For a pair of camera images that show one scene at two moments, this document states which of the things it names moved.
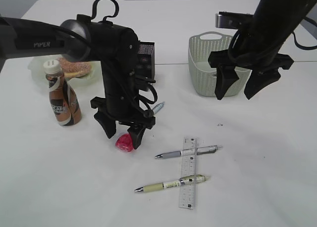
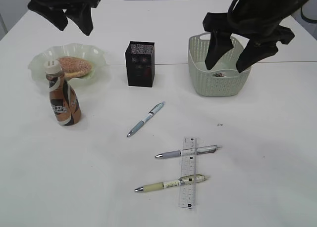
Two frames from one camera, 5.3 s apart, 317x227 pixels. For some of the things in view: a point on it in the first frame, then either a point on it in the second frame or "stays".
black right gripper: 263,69 -> 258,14
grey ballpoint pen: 208,149 stays
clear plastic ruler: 187,197 stays
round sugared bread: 75,69 stays
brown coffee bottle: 64,103 stays
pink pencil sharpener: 124,143 -> 147,73
